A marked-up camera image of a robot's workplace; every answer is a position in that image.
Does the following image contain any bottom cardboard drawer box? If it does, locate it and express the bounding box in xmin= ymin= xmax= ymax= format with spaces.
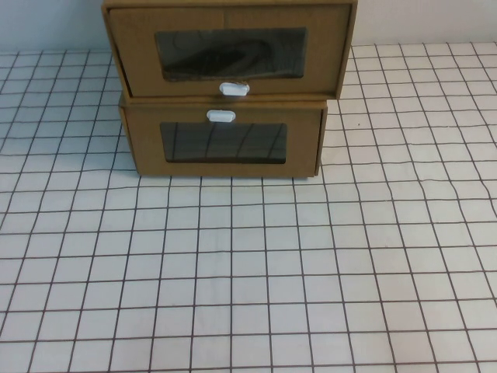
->
xmin=117 ymin=95 xmax=329 ymax=181

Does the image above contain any cardboard drawer with torn handle slot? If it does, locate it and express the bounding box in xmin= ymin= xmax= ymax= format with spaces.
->
xmin=108 ymin=7 xmax=352 ymax=98

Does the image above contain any cardboard drawer with intact handle slot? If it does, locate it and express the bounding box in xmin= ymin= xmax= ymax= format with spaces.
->
xmin=123 ymin=106 xmax=324 ymax=176

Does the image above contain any white plastic drawer handle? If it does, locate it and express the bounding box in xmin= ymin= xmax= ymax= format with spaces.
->
xmin=206 ymin=109 xmax=237 ymax=124
xmin=219 ymin=81 xmax=249 ymax=96

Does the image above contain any white grid tablecloth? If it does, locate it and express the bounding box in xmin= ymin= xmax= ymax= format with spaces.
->
xmin=0 ymin=41 xmax=497 ymax=373

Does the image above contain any top cardboard drawer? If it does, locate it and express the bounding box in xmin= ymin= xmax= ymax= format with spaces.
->
xmin=101 ymin=0 xmax=356 ymax=103

